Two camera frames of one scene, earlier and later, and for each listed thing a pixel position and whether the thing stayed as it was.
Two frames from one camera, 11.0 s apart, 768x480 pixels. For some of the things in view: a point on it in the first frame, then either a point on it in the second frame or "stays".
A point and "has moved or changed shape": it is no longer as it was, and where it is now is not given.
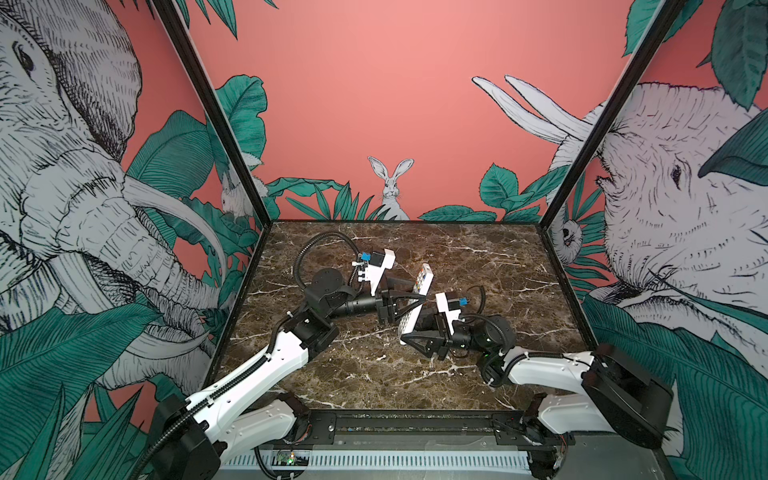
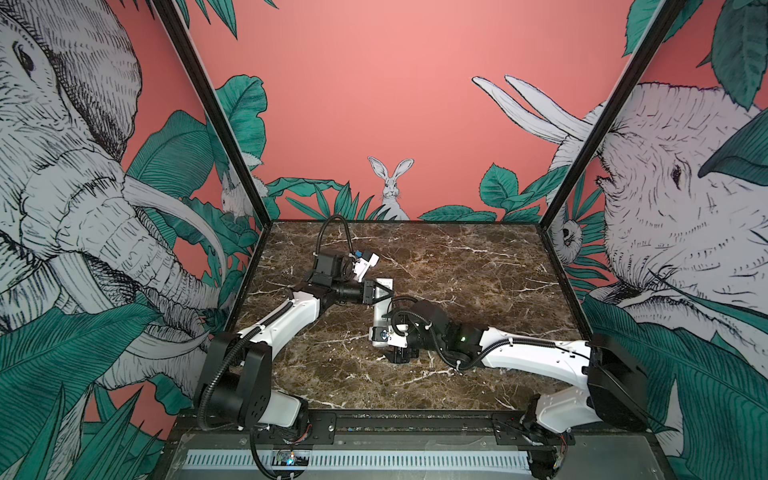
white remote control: (420, 288) has moved or changed shape
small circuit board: (289, 458) stays
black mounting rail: (430, 425) stays
